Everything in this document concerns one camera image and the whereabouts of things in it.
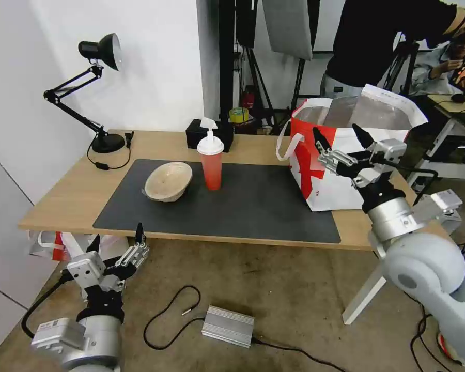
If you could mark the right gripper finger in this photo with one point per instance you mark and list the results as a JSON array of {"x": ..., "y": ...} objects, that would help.
[
  {"x": 335, "y": 159},
  {"x": 365, "y": 138}
]

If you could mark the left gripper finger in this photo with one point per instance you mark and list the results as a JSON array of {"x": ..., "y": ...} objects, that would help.
[
  {"x": 136, "y": 253},
  {"x": 92, "y": 245}
]

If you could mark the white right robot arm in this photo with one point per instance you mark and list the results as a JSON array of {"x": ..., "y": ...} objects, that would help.
[{"x": 422, "y": 263}]

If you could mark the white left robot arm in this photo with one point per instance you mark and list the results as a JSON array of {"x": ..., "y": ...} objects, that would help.
[{"x": 100, "y": 341}]

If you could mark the white and red takeout bag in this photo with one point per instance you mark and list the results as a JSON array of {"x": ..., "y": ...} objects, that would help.
[{"x": 325, "y": 190}]

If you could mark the white and red plastic bag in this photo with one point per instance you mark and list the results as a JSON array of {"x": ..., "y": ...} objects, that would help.
[{"x": 42, "y": 245}]

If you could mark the beige paper bowl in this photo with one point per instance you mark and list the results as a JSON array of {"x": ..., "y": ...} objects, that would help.
[{"x": 166, "y": 183}]

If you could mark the wooden side desk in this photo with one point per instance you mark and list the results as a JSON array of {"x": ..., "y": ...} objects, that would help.
[{"x": 449, "y": 124}]

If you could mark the black tripod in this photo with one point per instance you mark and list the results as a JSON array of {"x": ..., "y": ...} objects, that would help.
[{"x": 405, "y": 62}]

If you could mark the standing person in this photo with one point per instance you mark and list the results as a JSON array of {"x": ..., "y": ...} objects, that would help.
[{"x": 364, "y": 38}]

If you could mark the black computer mouse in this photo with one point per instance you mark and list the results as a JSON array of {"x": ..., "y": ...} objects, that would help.
[{"x": 458, "y": 98}]

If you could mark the seated person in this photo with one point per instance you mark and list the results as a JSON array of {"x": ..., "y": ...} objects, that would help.
[{"x": 436, "y": 64}]

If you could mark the black desk lamp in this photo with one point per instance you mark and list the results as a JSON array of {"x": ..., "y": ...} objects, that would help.
[{"x": 108, "y": 142}]

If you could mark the red bottle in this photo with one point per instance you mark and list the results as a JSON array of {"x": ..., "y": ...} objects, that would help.
[{"x": 249, "y": 100}]

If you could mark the white table leg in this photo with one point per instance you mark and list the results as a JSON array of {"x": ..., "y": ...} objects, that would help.
[{"x": 364, "y": 294}]

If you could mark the yellow-green tape roll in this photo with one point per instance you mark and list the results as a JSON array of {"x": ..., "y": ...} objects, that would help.
[{"x": 238, "y": 115}]

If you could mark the dark grey table mat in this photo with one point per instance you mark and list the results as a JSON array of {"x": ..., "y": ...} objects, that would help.
[{"x": 236, "y": 209}]

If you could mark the red cup with white lid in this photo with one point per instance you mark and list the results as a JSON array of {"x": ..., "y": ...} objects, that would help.
[{"x": 212, "y": 170}]

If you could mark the black light stand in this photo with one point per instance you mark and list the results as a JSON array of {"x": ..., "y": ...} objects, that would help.
[{"x": 255, "y": 77}]

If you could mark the silver metal power box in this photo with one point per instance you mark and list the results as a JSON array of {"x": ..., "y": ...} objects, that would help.
[{"x": 226, "y": 326}]

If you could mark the white crumpled paper wrapper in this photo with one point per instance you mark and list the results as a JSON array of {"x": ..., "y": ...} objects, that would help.
[{"x": 209, "y": 124}]

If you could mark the black tissue box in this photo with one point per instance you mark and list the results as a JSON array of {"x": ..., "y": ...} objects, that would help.
[{"x": 195, "y": 136}]

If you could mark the grey fabric panel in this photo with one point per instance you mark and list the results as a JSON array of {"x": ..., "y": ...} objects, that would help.
[{"x": 288, "y": 27}]

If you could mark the black pillar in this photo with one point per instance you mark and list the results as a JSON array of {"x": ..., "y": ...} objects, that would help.
[{"x": 226, "y": 58}]

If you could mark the red shoe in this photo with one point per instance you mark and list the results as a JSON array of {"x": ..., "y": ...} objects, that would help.
[{"x": 447, "y": 346}]

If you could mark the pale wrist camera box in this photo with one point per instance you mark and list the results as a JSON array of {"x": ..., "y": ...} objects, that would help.
[
  {"x": 389, "y": 151},
  {"x": 86, "y": 269}
]

